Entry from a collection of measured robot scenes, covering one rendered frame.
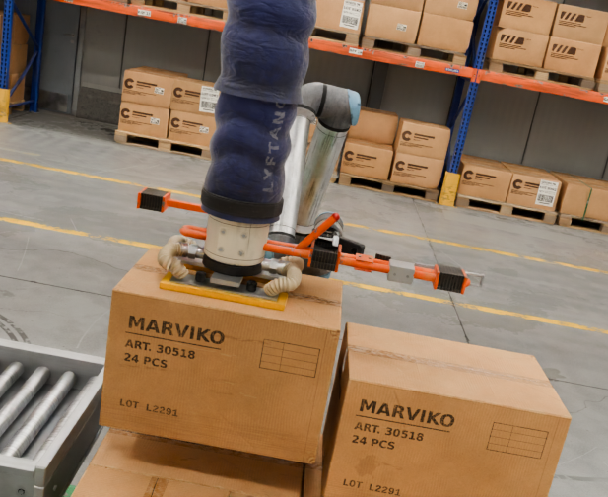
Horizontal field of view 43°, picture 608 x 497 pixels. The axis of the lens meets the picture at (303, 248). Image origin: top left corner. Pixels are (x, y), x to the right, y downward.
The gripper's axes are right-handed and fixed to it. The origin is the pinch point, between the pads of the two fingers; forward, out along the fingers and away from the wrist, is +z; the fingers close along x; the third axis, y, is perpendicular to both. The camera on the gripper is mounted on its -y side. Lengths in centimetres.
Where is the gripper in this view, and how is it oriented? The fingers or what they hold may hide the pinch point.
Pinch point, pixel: (333, 257)
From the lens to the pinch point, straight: 216.7
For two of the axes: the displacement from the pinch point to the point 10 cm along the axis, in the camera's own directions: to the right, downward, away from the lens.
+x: 1.8, -9.4, -2.8
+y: -9.8, -1.8, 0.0
